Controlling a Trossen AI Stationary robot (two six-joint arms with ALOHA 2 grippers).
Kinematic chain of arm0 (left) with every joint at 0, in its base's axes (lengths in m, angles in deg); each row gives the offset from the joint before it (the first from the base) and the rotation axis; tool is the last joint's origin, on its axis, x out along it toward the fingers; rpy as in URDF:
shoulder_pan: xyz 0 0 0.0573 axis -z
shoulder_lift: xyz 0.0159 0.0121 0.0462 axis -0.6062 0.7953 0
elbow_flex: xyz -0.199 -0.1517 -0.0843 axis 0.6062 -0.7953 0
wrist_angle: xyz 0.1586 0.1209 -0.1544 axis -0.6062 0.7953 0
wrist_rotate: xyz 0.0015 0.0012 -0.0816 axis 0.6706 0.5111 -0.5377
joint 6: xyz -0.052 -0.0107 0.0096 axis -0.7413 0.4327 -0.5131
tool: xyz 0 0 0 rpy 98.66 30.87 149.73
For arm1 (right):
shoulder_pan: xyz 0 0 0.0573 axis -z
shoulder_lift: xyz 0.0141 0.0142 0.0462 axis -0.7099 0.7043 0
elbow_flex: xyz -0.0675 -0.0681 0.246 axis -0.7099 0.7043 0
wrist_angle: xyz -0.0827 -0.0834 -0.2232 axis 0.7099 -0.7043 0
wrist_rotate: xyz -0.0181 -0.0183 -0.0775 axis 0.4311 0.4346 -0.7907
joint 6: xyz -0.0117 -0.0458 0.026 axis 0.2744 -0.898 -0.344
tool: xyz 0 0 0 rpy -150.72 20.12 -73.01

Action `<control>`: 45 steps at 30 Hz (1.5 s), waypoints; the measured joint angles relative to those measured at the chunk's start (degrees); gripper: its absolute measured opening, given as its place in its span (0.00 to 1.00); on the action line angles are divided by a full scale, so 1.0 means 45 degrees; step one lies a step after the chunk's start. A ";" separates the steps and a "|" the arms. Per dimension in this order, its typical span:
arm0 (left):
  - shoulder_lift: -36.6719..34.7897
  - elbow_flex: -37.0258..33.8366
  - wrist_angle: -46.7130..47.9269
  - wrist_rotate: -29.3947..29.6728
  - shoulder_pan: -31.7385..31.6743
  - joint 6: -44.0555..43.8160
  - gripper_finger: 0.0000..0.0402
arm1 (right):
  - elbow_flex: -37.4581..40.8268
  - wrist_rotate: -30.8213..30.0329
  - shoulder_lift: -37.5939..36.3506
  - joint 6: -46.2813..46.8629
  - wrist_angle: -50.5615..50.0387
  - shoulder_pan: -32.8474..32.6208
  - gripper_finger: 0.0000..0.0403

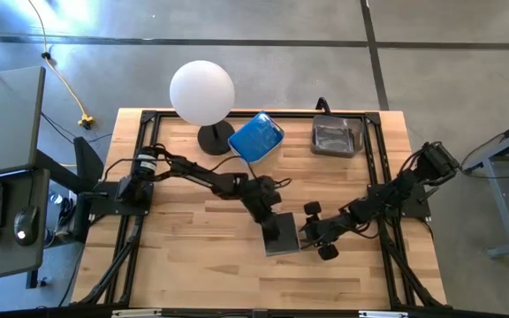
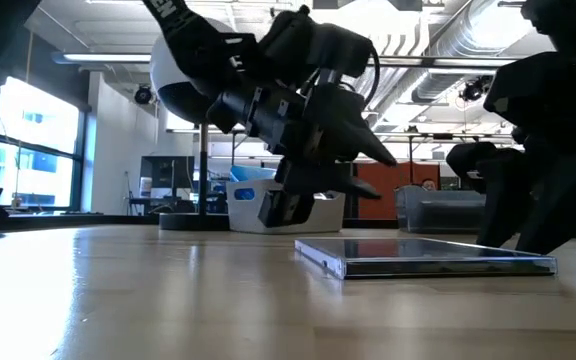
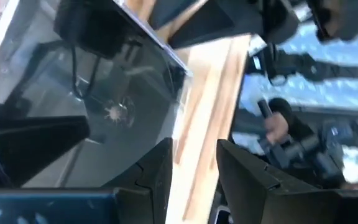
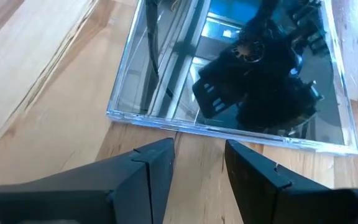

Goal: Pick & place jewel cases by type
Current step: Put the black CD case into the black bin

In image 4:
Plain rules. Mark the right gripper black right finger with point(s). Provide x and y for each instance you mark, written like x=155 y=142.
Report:
x=291 y=205

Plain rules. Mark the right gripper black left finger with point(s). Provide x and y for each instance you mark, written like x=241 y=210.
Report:
x=73 y=199

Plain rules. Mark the clear jewel case black tray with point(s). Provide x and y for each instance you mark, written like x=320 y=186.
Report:
x=166 y=77

